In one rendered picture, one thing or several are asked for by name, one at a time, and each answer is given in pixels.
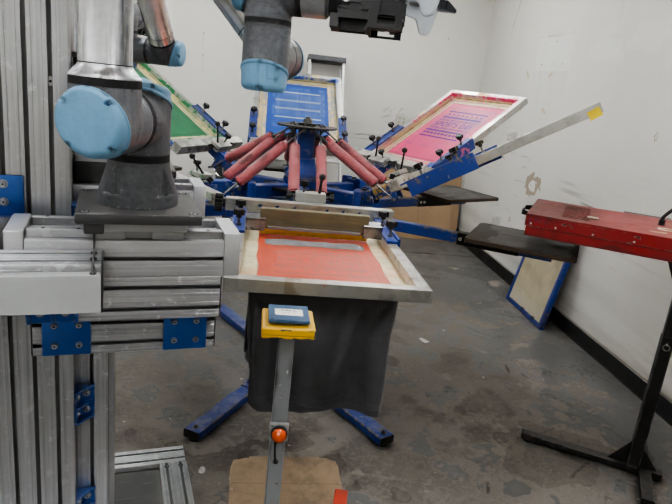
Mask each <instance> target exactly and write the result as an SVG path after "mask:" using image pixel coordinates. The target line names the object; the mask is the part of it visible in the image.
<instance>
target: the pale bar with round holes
mask: <svg viewBox="0 0 672 504"><path fill-rule="evenodd" d="M236 199H245V200H247V202H246V206H244V207H245V208H247V209H246V212H255V213H260V211H261V207H259V206H258V205H259V204H262V205H263V207H275V206H279V208H288V209H292V208H293V207H296V209H301V210H313V211H326V210H329V211H328V212H338V213H342V211H345V213H350V214H358V213H359V212H361V214H363V215H369V217H370V221H369V222H374V220H373V218H381V217H379V216H378V212H379V210H380V211H382V210H384V211H388V212H389V217H386V219H385V221H386V220H393V214H394V211H393V210H392V209H384V208H371V207H359V206H347V205H335V204H323V203H311V202H298V201H286V200H274V199H262V198H250V197H238V196H226V204H225V210H230V211H234V208H236V207H238V205H236ZM375 214H377V215H376V216H374V215H375Z"/></svg>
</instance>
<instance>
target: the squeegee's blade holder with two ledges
mask: <svg viewBox="0 0 672 504"><path fill-rule="evenodd" d="M268 229H273V230H286V231H299V232H313V233H326V234H339V235H352V236H360V235H361V233H358V232H345V231H332V230H319V229H306V228H293V227H280V226H268Z"/></svg>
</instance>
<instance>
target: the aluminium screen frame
mask: <svg viewBox="0 0 672 504"><path fill-rule="evenodd" d="M244 237H245V233H241V245H240V260H239V273H240V266H241V259H242V251H243V244H244ZM377 241H378V242H379V244H380V245H381V247H382V248H383V250H384V251H385V253H386V254H387V256H388V257H389V259H390V260H391V262H392V263H393V265H394V266H395V268H396V269H397V271H398V272H399V274H400V275H401V277H402V278H403V280H404V281H405V283H406V284H407V285H396V284H380V283H365V282H350V281H334V280H319V279H303V278H288V277H273V276H257V275H242V274H238V275H234V276H224V280H223V291H238V292H254V293H270V294H286V295H303V296H319V297H336V298H352V299H368V300H385V301H401V302H418V303H431V298H432V290H431V288H430V287H429V286H428V285H427V283H426V282H425V281H424V279H423V278H422V277H421V275H420V274H419V273H418V271H417V270H416V269H415V268H414V266H413V265H412V264H411V262H410V261H409V260H408V258H407V257H406V256H405V254H404V253H403V252H402V251H401V249H400V248H399V247H398V245H397V244H387V243H386V241H385V240H384V239H383V237H382V239H381V240H377Z"/></svg>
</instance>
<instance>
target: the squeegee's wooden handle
mask: <svg viewBox="0 0 672 504"><path fill-rule="evenodd" d="M260 217H266V220H265V228H268V226H280V227H293V228H306V229H319V230H332V231H345V232H358V233H361V235H363V230H364V226H365V225H369V221H370V217H369V215H363V214H350V213H338V212H325V211H313V210H301V209H288V208H276V207H263V206H261V211H260Z"/></svg>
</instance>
